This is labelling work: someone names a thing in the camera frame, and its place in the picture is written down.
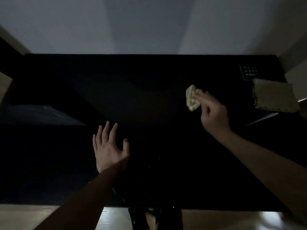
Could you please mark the person's right hand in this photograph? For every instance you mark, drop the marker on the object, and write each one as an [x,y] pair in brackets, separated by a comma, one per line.
[215,117]

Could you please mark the person's left hand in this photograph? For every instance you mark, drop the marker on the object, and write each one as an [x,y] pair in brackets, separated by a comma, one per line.
[109,155]

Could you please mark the yellow checkered cloth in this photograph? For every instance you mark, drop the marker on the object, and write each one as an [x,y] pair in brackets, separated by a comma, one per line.
[190,99]

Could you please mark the plain grey cleaning cloth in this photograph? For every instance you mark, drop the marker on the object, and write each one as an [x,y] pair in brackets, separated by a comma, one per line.
[275,96]

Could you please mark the person's right forearm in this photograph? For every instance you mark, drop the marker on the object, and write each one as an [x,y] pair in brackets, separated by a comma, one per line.
[268,165]

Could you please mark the person's left forearm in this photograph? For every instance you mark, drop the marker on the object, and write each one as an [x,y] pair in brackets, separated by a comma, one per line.
[81,203]

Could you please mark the black table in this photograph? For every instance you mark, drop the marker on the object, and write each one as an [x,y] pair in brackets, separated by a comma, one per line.
[156,177]

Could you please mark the beige wooden panel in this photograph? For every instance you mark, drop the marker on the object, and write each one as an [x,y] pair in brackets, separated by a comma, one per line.
[4,87]

